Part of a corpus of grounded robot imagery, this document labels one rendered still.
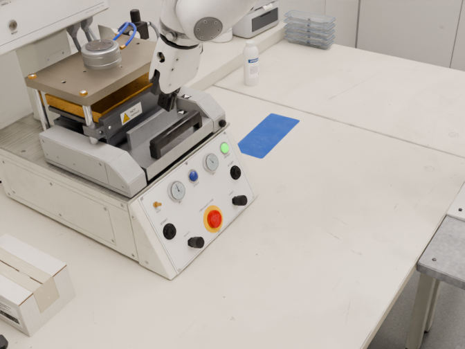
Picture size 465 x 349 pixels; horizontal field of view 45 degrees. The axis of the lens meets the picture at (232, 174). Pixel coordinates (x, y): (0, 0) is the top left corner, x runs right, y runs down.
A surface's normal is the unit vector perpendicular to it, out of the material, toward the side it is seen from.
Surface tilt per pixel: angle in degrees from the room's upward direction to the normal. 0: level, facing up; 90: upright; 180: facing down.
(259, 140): 0
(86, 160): 90
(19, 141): 0
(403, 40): 90
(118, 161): 41
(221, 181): 65
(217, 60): 0
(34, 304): 89
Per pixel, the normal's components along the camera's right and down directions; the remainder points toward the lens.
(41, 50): 0.82, 0.30
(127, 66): -0.05, -0.81
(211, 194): 0.72, -0.07
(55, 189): -0.57, 0.50
